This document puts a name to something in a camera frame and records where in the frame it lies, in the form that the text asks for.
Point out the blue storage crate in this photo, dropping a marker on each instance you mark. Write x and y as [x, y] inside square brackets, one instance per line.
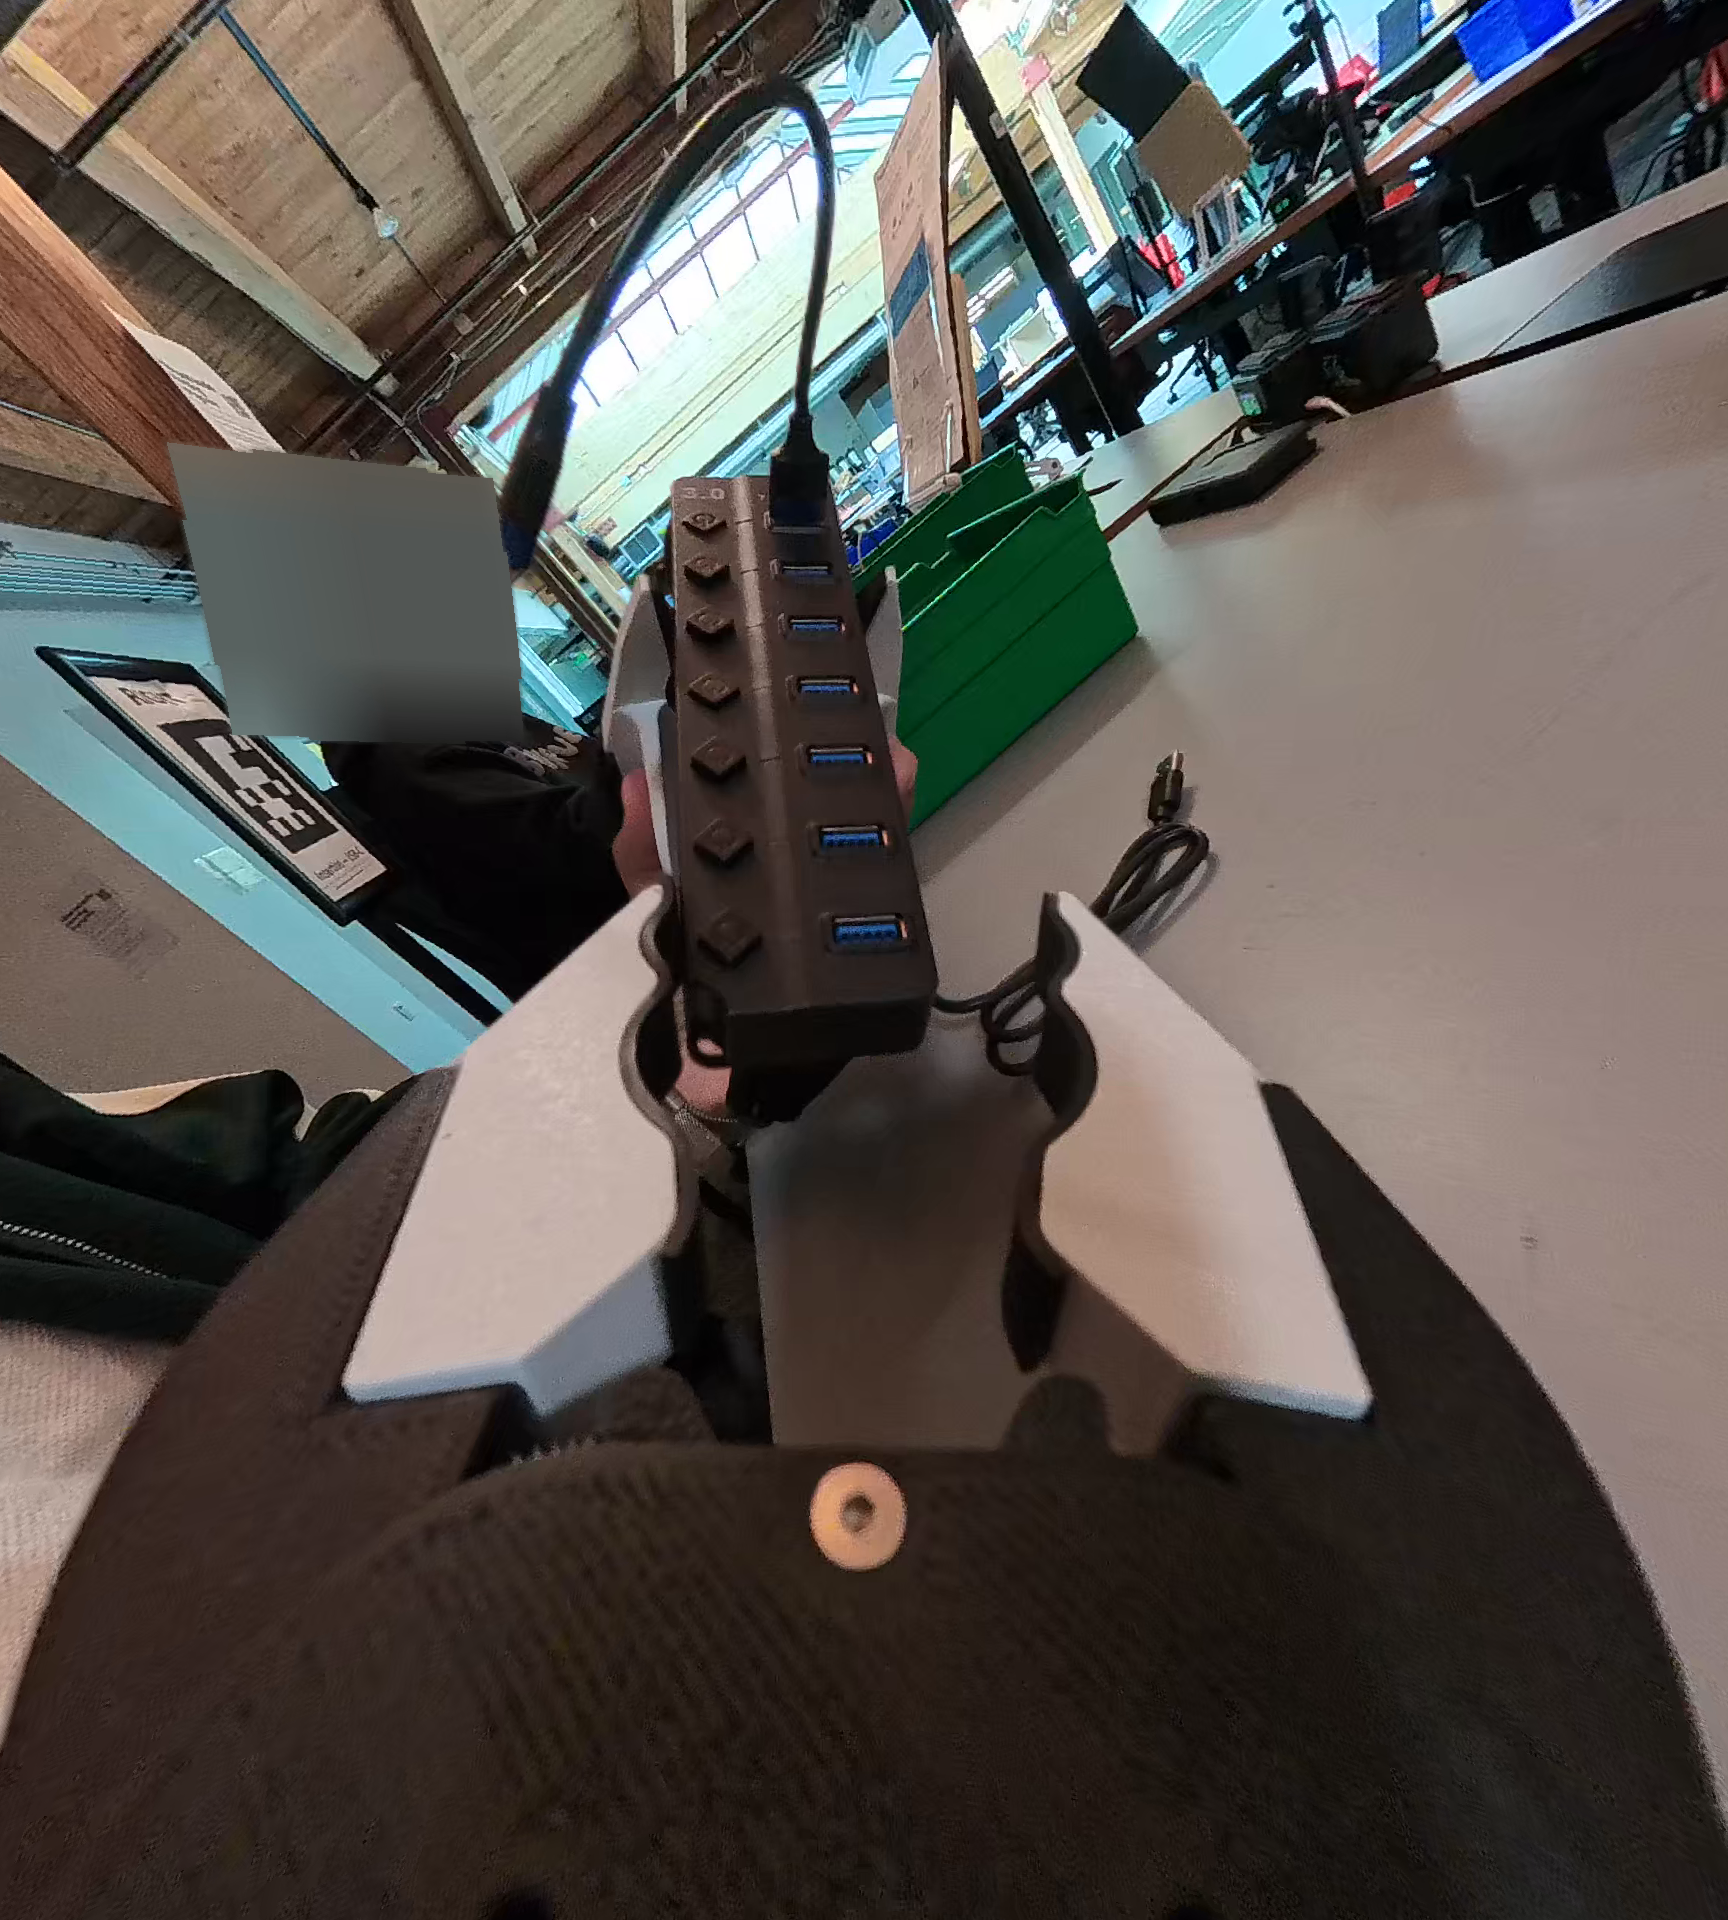
[1539, 30]

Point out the long wooden workbench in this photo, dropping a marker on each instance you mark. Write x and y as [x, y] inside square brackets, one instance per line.
[1419, 143]

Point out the person's left forearm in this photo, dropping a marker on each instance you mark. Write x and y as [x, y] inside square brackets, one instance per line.
[85, 1111]

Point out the green plastic bin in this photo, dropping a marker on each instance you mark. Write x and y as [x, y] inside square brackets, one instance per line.
[1029, 661]

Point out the black steel post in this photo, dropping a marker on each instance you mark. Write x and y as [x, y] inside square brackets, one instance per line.
[1023, 195]

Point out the framed code poster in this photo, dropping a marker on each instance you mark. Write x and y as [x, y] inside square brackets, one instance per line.
[265, 794]

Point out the black battery charger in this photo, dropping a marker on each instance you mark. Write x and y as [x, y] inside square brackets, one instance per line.
[1285, 382]
[1383, 339]

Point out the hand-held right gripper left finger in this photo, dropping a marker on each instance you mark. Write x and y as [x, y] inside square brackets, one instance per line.
[518, 1201]

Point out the black USB hub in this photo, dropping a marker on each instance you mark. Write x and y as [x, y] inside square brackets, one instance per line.
[774, 841]

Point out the paper wall notice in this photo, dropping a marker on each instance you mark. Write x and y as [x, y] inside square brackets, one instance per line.
[114, 922]

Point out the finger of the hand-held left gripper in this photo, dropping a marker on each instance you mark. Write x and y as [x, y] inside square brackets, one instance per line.
[638, 674]
[885, 644]

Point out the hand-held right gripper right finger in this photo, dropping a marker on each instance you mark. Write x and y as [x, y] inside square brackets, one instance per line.
[1194, 1231]

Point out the person in green jacket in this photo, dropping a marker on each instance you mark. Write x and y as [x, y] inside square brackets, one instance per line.
[8, 1501]

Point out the dark desk mat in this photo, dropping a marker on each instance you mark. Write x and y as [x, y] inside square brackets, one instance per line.
[1674, 278]

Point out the black and tan panel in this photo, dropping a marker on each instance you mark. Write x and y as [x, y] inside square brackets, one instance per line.
[1194, 143]

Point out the wooden board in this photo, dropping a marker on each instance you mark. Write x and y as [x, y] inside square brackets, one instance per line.
[924, 301]

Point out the black external drive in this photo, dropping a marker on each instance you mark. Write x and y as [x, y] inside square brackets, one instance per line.
[1233, 472]

